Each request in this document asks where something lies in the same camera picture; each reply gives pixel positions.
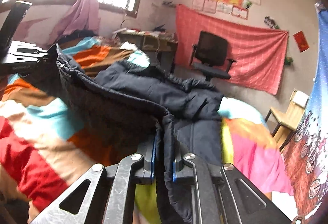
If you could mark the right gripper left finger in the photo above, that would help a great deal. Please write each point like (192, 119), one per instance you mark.
(122, 178)

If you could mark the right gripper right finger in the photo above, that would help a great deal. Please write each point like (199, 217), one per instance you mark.
(203, 180)

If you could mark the dark navy padded jacket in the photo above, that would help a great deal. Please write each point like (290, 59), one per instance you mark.
(127, 103)

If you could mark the pink hanging cloth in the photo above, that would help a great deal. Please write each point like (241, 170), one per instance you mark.
(83, 15)

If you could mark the multicolour striped blanket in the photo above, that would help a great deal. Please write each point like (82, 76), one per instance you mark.
(47, 147)

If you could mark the wooden chair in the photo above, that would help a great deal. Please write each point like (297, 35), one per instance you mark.
(287, 122)

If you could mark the blue patterned curtain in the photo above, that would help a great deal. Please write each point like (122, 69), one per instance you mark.
(306, 153)

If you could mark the black office chair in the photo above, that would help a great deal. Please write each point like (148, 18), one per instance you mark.
(209, 56)

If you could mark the wooden desk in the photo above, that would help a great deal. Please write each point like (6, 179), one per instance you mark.
(161, 47)

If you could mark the red paper envelope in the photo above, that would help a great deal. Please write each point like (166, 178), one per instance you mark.
(301, 41)

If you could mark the red checked wall cloth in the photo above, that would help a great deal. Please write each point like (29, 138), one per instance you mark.
(259, 52)

